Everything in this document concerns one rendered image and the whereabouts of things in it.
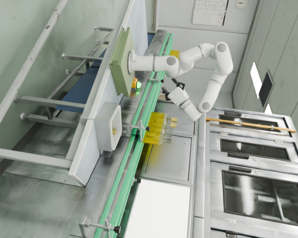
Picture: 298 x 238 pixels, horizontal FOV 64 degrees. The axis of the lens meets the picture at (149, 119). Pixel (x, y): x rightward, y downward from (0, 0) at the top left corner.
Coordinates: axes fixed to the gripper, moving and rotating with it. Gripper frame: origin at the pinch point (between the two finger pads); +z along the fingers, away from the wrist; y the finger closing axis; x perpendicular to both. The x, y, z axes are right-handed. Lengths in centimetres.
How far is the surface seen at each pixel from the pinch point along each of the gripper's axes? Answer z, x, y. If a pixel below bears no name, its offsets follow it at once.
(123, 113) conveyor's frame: 4.5, 13.3, -32.0
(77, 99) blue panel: 34, 14, -56
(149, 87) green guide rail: 10.5, -26.2, -27.0
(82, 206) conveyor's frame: -22, 71, -42
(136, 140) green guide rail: -15.0, 18.8, -34.2
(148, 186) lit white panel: -41, 31, -39
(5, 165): 29, 57, -106
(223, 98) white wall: -102, -623, -182
